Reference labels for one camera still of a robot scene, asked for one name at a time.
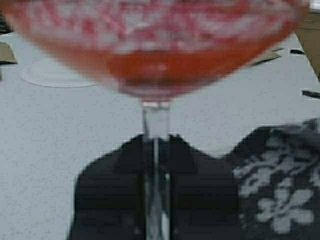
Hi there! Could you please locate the far black countertop clip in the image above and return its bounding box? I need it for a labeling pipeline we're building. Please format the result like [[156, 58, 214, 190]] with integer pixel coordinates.
[[290, 49, 305, 55]]

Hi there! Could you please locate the black countertop clip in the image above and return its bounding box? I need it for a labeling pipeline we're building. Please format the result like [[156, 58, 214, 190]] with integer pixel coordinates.
[[290, 49, 305, 55], [301, 90, 320, 99]]

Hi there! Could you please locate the wine glass with pink liquid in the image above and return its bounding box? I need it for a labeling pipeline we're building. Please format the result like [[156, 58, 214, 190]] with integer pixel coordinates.
[[0, 0, 310, 240]]

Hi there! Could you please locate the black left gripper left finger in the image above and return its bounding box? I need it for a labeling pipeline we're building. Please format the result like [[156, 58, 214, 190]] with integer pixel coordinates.
[[68, 134, 147, 240]]

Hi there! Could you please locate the black white floral cloth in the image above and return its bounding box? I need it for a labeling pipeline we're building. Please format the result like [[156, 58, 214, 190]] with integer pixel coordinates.
[[224, 118, 320, 240]]

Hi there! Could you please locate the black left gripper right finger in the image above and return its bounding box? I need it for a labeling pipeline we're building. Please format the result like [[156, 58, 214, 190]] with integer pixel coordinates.
[[165, 135, 242, 240]]

